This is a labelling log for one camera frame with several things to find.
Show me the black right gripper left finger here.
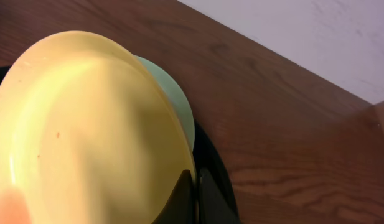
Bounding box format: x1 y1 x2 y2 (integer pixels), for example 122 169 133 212
152 170 195 224

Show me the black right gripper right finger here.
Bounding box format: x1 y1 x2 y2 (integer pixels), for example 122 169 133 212
199 168 241 224

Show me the yellow plastic plate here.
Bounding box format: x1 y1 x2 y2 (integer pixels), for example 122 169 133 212
0 31 195 223

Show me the pale green plate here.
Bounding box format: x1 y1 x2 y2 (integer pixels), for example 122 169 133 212
136 55 195 151

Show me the round black serving tray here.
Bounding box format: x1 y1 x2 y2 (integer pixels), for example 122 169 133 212
0 65 240 223

